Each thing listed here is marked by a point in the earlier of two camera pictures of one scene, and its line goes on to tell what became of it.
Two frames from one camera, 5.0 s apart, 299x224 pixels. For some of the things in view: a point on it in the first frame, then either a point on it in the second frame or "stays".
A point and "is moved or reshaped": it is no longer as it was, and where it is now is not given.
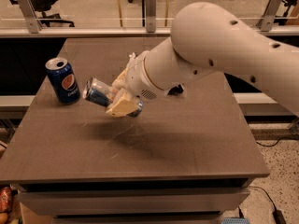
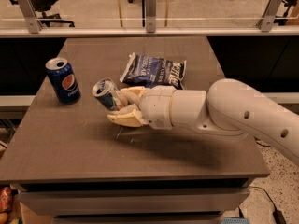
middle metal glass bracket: (150, 9) stays
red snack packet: (6, 199) stays
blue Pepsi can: (63, 79) stays
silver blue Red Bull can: (103, 93) is moved or reshaped
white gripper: (139, 79) to (155, 105)
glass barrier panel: (123, 7) stays
